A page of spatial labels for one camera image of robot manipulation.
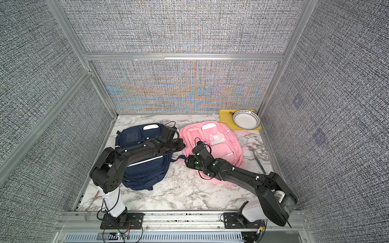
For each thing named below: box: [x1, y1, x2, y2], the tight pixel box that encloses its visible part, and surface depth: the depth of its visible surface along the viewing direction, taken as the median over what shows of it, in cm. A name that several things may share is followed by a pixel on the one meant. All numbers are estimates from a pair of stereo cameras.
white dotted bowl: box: [232, 109, 261, 130], surface depth 117 cm
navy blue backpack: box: [115, 123, 187, 191], surface depth 91 cm
